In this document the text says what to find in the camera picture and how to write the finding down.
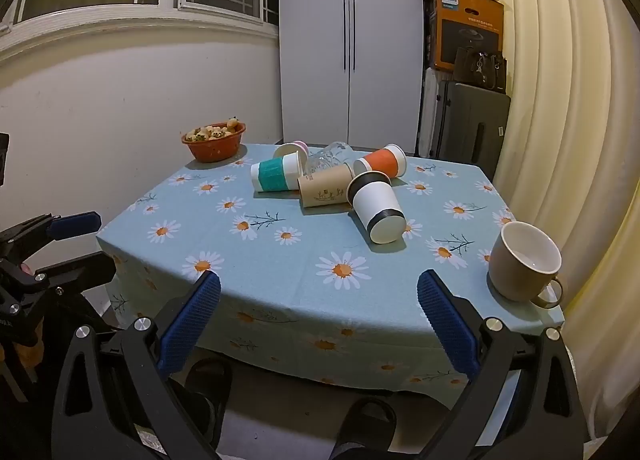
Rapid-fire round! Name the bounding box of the white folded rack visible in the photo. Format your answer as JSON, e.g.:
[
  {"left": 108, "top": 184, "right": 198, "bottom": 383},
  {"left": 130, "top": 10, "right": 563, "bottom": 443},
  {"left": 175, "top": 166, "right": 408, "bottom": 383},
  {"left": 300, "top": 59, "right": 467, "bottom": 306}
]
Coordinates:
[{"left": 417, "top": 68, "right": 442, "bottom": 158}]

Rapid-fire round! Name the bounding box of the dark handbag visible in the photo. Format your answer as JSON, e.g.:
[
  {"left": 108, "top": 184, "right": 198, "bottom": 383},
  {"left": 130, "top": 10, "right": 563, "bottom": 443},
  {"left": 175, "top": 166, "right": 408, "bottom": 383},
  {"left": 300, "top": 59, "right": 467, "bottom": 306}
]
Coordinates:
[{"left": 453, "top": 46, "right": 508, "bottom": 92}]

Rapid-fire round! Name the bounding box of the black slipper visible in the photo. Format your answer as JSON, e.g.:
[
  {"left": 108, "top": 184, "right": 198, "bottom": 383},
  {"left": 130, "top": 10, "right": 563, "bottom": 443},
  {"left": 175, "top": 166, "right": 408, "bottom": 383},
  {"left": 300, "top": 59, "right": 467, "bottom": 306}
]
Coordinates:
[
  {"left": 170, "top": 357, "right": 234, "bottom": 447},
  {"left": 329, "top": 397, "right": 399, "bottom": 460}
]

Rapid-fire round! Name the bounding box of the orange plastic bowl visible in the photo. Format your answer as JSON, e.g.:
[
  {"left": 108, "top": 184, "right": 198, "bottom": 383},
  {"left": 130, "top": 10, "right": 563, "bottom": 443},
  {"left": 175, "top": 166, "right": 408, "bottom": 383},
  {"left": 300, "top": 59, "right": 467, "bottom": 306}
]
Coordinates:
[{"left": 181, "top": 121, "right": 247, "bottom": 163}]

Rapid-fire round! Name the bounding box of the blue daisy print tablecloth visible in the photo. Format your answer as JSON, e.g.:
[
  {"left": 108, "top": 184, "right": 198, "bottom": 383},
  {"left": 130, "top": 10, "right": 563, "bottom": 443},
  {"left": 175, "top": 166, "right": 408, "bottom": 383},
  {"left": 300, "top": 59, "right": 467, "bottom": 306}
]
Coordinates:
[{"left": 95, "top": 143, "right": 566, "bottom": 398}]

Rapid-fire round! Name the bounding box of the white two-door cabinet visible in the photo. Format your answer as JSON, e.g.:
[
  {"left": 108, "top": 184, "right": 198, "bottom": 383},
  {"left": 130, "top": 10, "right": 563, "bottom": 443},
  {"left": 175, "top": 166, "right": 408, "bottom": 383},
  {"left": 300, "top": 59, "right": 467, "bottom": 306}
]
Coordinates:
[{"left": 277, "top": 0, "right": 426, "bottom": 157}]

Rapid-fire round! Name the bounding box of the cream curtain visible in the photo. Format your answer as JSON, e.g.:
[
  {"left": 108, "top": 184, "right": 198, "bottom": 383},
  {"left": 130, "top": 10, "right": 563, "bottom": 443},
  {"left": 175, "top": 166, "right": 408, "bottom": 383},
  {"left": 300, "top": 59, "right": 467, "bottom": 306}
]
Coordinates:
[{"left": 470, "top": 0, "right": 640, "bottom": 391}]

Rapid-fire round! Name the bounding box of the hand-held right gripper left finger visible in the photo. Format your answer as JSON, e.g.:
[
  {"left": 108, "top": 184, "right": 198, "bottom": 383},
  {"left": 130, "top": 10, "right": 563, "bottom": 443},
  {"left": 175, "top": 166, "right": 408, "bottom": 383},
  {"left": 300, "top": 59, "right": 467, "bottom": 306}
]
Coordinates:
[{"left": 51, "top": 271, "right": 222, "bottom": 460}]

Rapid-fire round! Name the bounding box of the pink and white paper cup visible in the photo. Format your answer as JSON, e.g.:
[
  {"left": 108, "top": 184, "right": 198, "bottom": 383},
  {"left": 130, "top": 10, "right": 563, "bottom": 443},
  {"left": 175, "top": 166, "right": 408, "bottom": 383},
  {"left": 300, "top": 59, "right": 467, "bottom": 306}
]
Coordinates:
[{"left": 272, "top": 140, "right": 310, "bottom": 166}]

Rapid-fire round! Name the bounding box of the orange cardboard box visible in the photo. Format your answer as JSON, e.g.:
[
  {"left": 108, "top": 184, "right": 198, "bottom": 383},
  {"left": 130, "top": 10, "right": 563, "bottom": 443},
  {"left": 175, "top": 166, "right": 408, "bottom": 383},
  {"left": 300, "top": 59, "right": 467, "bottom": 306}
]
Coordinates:
[{"left": 432, "top": 0, "right": 506, "bottom": 72}]

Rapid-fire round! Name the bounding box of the pile of small fruits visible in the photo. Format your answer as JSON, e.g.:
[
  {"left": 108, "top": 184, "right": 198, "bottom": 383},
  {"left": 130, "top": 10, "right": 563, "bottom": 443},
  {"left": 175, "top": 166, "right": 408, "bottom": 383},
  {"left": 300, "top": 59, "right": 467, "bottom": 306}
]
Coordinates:
[{"left": 185, "top": 116, "right": 241, "bottom": 142}]

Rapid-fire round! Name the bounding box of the grey suitcase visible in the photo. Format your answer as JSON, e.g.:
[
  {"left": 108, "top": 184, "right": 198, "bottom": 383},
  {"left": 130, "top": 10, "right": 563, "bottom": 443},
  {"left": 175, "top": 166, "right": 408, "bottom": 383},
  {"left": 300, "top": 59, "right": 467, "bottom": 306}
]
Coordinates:
[{"left": 435, "top": 81, "right": 512, "bottom": 169}]

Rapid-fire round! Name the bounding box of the beige ceramic mug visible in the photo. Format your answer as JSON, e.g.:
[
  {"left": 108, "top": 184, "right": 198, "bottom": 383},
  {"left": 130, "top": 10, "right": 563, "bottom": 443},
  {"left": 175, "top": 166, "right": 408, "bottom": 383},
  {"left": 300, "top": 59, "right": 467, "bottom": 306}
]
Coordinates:
[{"left": 487, "top": 221, "right": 565, "bottom": 310}]

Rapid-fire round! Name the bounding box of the white black-banded paper cup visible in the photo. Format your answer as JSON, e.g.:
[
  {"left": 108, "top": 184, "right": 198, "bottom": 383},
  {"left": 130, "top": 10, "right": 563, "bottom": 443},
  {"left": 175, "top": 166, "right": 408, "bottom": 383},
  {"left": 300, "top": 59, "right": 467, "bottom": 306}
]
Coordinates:
[{"left": 346, "top": 171, "right": 406, "bottom": 245}]

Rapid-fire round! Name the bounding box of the clear glass cup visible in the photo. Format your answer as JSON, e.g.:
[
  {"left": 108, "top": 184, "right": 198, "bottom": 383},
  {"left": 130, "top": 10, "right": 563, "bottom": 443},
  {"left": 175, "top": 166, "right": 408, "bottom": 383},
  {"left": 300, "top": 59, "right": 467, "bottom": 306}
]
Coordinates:
[{"left": 305, "top": 141, "right": 357, "bottom": 176}]

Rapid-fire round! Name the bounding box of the teal and white paper cup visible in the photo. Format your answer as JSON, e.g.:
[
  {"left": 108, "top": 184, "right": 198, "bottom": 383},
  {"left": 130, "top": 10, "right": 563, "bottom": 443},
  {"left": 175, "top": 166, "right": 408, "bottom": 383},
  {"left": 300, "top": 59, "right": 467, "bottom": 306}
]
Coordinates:
[{"left": 250, "top": 151, "right": 307, "bottom": 193}]

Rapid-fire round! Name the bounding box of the brown kraft paper cup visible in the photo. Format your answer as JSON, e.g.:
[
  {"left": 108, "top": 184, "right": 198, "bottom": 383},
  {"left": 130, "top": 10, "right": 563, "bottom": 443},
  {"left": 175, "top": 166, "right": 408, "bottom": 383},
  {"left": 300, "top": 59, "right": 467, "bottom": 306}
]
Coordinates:
[{"left": 297, "top": 163, "right": 357, "bottom": 210}]

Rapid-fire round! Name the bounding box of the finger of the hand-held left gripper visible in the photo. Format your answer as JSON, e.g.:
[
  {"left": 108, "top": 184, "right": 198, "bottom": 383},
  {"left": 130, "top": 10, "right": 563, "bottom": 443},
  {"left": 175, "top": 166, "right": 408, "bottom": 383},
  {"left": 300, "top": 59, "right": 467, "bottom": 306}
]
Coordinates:
[
  {"left": 0, "top": 211, "right": 103, "bottom": 266},
  {"left": 20, "top": 252, "right": 119, "bottom": 298}
]

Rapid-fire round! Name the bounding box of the orange paper cup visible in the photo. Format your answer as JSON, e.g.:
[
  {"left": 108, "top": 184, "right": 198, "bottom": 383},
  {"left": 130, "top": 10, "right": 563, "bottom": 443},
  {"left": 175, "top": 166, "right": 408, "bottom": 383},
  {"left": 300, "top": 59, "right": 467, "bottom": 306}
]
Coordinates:
[{"left": 353, "top": 144, "right": 407, "bottom": 179}]

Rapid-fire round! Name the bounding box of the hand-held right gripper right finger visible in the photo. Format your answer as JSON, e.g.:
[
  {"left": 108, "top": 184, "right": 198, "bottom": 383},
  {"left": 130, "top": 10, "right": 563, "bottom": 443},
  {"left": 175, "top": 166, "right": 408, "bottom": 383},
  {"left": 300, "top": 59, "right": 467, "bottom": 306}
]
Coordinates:
[{"left": 414, "top": 269, "right": 587, "bottom": 460}]

